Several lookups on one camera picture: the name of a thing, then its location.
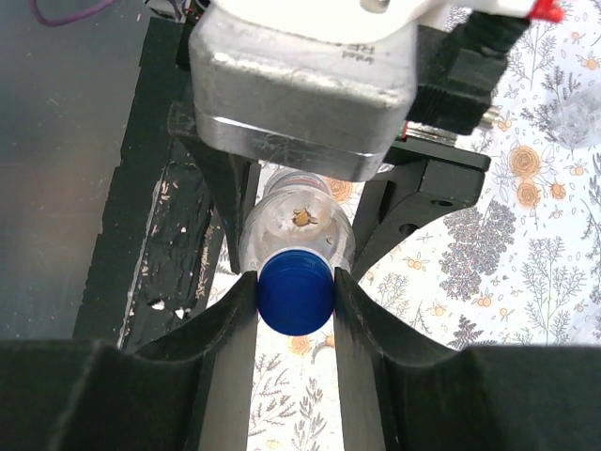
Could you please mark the Pocari Sweat labelled bottle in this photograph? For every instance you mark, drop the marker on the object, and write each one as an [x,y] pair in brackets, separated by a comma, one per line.
[297,211]

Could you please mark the blue bottle cap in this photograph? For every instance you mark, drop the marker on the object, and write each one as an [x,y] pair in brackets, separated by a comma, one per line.
[295,294]

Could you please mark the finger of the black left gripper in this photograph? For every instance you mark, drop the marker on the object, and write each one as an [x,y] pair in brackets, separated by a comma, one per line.
[232,180]

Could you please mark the clear unlabelled plastic bottle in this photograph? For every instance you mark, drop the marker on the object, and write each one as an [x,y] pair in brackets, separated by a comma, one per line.
[575,122]

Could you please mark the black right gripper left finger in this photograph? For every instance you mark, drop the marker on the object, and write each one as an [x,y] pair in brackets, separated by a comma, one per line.
[188,390]

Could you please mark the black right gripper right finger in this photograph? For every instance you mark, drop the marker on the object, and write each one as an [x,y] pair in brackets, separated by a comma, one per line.
[401,390]

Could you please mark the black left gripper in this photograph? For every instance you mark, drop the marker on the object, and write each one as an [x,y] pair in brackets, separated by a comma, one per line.
[456,72]

